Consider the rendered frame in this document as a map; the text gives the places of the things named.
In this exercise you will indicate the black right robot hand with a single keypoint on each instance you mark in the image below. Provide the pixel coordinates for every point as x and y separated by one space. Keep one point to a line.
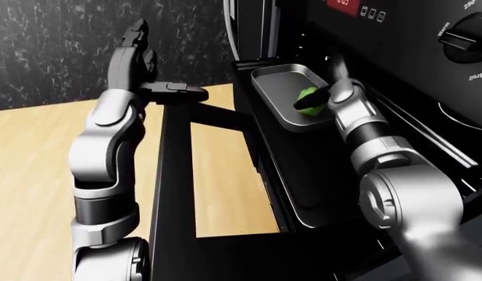
313 99

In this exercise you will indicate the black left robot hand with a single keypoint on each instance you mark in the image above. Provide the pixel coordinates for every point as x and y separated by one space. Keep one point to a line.
125 67

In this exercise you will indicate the green broccoli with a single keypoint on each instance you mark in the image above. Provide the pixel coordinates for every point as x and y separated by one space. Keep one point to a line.
306 93

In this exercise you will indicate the black oven door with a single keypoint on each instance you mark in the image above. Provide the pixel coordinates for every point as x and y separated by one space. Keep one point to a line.
174 175

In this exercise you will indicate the red oven display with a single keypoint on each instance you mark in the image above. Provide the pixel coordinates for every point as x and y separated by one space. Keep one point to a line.
340 6

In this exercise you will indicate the small oven panel button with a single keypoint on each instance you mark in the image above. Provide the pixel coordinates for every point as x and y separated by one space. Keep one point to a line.
372 13
381 16
363 11

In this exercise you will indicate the black oven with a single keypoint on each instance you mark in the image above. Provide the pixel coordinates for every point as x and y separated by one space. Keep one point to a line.
400 44

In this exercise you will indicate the black oven knob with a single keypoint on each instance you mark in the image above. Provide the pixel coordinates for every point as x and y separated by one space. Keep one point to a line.
467 41

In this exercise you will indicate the silver metal baking tray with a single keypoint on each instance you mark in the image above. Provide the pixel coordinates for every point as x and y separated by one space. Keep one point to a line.
275 85

